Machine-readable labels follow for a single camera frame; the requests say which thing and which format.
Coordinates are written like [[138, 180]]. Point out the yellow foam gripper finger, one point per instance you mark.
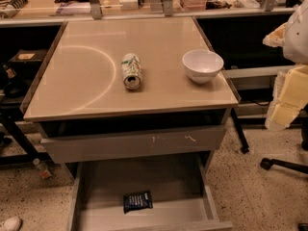
[[290, 96], [276, 37]]

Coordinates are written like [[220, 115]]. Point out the dark blue rxbar wrapper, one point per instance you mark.
[[137, 201]]

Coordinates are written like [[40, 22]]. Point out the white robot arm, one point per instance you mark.
[[295, 46]]

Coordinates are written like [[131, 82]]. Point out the grey top drawer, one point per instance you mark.
[[133, 144]]

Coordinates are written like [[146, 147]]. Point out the beige top drawer cabinet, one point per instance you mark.
[[134, 110]]

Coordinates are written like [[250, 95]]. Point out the open grey middle drawer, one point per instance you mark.
[[160, 193]]

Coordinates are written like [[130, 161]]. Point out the black office chair base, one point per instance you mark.
[[267, 163]]

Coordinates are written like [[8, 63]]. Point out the white ceramic bowl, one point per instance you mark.
[[201, 66]]

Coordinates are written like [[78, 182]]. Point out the tipped green white can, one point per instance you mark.
[[131, 71]]

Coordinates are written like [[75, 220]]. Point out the long back workbench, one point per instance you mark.
[[45, 11]]

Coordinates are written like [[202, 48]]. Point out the dark box with label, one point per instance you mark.
[[29, 56]]

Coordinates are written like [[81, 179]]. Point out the plastic bottle on floor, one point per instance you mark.
[[42, 168]]

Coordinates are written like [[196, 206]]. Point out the white shoe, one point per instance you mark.
[[11, 224]]

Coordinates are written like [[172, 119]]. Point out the black table leg frame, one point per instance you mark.
[[240, 132]]

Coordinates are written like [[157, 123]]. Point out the black coiled cable tool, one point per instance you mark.
[[12, 8]]

